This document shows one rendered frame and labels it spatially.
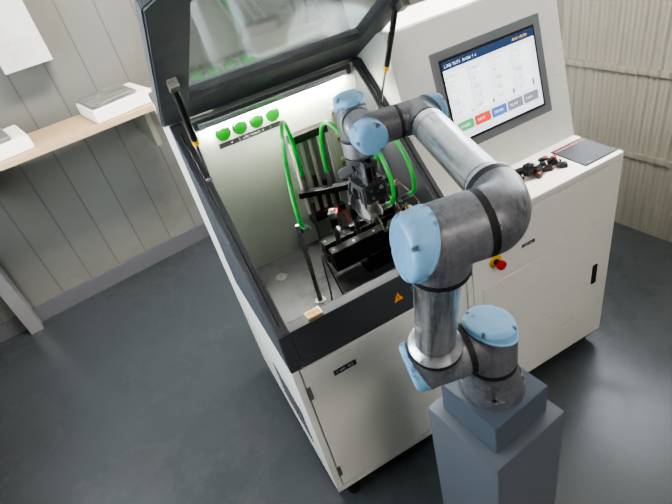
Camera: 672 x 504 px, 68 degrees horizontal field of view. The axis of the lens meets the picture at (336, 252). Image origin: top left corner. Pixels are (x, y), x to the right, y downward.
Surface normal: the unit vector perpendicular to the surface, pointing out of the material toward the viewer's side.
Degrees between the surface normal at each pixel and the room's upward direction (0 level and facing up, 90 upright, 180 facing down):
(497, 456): 0
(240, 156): 90
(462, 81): 76
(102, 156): 90
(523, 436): 0
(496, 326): 7
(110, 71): 90
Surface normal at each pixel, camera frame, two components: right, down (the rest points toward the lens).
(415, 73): 0.39, 0.25
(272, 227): 0.45, 0.45
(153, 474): -0.21, -0.79
